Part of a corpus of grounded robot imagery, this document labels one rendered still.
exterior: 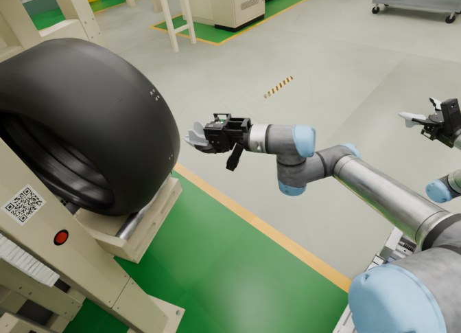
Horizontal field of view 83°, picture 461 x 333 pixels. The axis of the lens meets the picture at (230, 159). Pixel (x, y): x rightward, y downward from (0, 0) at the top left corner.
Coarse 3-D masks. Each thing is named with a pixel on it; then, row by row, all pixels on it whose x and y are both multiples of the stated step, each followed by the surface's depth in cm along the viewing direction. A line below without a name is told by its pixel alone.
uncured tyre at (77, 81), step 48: (48, 48) 69; (96, 48) 72; (0, 96) 62; (48, 96) 60; (96, 96) 64; (144, 96) 74; (48, 144) 102; (96, 144) 64; (144, 144) 72; (96, 192) 105; (144, 192) 78
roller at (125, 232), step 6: (162, 186) 106; (156, 192) 103; (150, 204) 101; (144, 210) 98; (132, 216) 95; (138, 216) 95; (126, 222) 93; (132, 222) 93; (138, 222) 95; (120, 228) 92; (126, 228) 92; (132, 228) 93; (120, 234) 90; (126, 234) 91; (126, 240) 91
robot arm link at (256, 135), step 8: (256, 128) 64; (264, 128) 63; (248, 136) 64; (256, 136) 63; (264, 136) 62; (248, 144) 65; (256, 144) 64; (264, 144) 63; (256, 152) 67; (264, 152) 65
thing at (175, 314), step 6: (156, 300) 160; (162, 300) 160; (162, 306) 157; (168, 306) 157; (174, 306) 156; (168, 312) 154; (174, 312) 154; (180, 312) 153; (174, 318) 152; (180, 318) 152; (168, 324) 150; (174, 324) 150; (132, 330) 150; (168, 330) 148; (174, 330) 148
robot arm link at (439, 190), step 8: (448, 176) 83; (456, 176) 80; (432, 184) 86; (440, 184) 84; (448, 184) 82; (456, 184) 80; (432, 192) 86; (440, 192) 84; (448, 192) 83; (456, 192) 81; (440, 200) 85; (448, 200) 84
